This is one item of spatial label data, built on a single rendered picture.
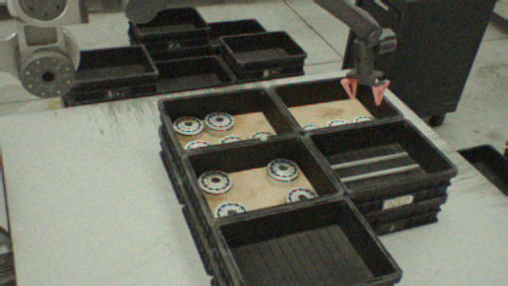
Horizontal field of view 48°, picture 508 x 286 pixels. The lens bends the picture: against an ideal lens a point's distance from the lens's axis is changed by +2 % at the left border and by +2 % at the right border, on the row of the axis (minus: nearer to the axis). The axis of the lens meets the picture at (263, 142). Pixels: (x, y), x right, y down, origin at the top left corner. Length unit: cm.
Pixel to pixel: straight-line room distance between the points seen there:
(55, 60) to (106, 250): 55
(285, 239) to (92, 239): 57
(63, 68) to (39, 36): 10
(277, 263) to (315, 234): 16
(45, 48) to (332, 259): 96
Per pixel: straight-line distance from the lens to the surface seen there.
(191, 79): 312
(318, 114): 211
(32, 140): 217
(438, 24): 326
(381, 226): 182
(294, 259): 155
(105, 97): 275
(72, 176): 199
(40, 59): 164
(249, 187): 174
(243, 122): 201
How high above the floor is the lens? 197
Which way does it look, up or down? 36 degrees down
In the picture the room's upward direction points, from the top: 7 degrees clockwise
